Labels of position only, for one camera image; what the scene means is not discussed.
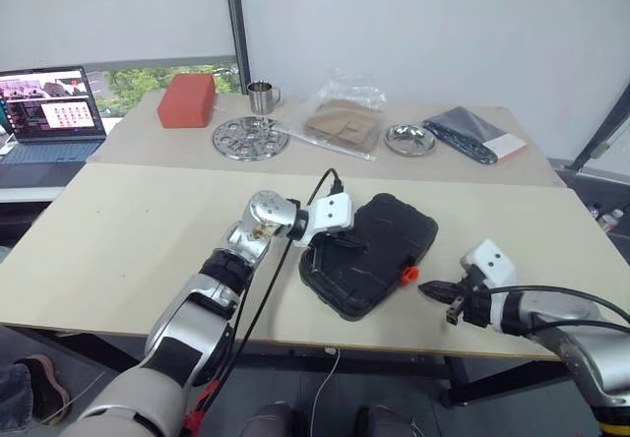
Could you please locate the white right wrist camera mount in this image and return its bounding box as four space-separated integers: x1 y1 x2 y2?
460 238 518 293

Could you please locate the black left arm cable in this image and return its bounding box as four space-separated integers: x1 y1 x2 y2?
194 167 346 423

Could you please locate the grey side cart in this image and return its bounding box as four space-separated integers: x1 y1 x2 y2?
548 156 630 261

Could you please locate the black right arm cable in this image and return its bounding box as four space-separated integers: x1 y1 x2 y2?
484 284 630 335

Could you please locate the black table frame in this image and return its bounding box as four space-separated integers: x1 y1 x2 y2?
29 326 567 408

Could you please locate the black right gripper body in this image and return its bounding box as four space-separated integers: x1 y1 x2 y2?
445 264 486 328

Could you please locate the round perforated steel plate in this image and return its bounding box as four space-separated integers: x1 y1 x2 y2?
212 116 291 162

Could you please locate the dark blue flat packet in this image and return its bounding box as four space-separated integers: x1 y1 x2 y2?
422 105 529 166

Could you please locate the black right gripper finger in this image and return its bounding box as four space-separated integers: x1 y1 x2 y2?
417 281 464 294
421 291 467 305

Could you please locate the clear bag with brown cardboard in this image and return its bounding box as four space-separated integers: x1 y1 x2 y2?
287 67 388 162

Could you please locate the dark window frame post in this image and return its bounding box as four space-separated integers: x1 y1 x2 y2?
221 0 253 96

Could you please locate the black tool case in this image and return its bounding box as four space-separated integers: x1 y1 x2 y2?
297 191 440 321

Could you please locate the red cable connector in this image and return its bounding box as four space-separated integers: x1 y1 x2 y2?
180 380 221 436

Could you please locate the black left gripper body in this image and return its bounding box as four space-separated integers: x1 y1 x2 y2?
319 228 360 251

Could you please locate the open grey laptop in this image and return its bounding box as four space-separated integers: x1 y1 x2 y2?
0 65 108 165

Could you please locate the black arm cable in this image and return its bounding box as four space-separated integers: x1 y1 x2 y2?
484 284 630 335
194 167 346 423

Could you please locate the blue jeans leg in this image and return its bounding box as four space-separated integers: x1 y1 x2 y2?
0 362 34 437

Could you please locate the stainless steel mug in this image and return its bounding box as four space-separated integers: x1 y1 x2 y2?
246 80 283 115

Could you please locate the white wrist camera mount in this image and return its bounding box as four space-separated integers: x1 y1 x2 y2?
460 238 518 293
293 194 355 249

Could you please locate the black metal stand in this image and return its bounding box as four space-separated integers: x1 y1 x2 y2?
568 87 630 175

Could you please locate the red orange rectangular box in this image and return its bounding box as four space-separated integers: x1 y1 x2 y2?
157 73 218 129

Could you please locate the shallow stainless steel bowl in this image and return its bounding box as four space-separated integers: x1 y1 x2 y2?
383 122 438 157

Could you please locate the thin white cable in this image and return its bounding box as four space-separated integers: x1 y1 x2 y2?
312 347 342 437

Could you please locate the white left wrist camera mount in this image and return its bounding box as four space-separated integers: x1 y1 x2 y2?
293 194 355 249

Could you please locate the brown pink shoe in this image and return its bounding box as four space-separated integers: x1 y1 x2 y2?
17 354 71 423

